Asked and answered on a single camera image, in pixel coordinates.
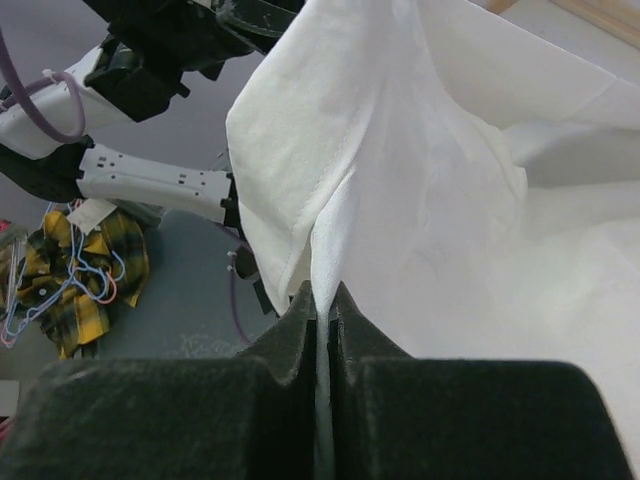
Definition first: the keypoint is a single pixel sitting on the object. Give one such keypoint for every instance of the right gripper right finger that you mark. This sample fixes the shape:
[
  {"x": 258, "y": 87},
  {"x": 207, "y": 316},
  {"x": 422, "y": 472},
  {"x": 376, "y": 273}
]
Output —
[{"x": 399, "y": 417}]

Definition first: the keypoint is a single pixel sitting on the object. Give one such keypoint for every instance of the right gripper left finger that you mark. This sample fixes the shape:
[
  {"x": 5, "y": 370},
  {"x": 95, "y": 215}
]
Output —
[{"x": 250, "y": 416}]

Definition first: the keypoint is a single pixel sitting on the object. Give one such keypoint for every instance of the white shirt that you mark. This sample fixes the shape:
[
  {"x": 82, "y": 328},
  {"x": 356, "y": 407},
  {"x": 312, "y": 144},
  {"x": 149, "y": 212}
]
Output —
[{"x": 475, "y": 186}]

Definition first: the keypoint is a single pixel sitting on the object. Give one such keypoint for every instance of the yellow plaid shirt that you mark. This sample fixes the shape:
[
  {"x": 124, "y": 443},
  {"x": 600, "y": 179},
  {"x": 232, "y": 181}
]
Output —
[{"x": 80, "y": 280}]

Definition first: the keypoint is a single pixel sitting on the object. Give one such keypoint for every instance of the wooden clothes rack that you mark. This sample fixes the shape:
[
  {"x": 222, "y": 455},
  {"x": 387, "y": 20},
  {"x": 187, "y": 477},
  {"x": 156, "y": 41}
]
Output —
[{"x": 572, "y": 22}]

